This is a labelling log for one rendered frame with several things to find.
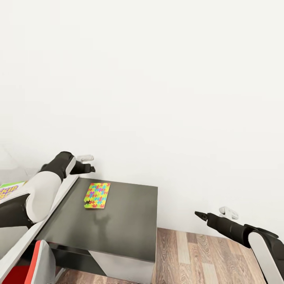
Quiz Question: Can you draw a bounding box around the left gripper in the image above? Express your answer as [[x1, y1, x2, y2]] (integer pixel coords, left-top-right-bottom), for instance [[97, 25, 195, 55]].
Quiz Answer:
[[70, 162, 96, 175]]

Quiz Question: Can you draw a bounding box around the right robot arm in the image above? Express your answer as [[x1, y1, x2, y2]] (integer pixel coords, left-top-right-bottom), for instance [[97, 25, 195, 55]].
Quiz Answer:
[[194, 206, 284, 284]]

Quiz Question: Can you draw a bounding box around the board game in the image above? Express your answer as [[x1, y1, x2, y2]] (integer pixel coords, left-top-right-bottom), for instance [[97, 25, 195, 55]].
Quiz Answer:
[[0, 181, 27, 202]]

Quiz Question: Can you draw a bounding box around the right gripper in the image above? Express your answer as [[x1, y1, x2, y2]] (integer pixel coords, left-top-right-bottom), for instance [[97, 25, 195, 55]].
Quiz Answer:
[[194, 211, 236, 240]]

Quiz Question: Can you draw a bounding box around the jigsaw puzzle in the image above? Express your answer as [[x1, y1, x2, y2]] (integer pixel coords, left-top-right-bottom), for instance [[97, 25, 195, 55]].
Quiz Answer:
[[84, 183, 110, 209]]

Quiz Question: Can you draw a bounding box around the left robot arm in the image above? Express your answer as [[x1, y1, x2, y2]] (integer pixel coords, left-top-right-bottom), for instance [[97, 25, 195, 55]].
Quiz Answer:
[[0, 152, 96, 260]]

